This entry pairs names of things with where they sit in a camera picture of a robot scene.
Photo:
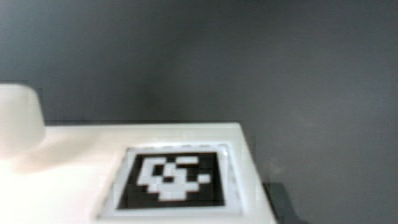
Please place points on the white drawer tray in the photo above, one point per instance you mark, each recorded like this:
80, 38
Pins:
123, 174

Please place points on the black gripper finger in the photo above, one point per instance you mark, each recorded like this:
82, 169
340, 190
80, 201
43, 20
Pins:
283, 209

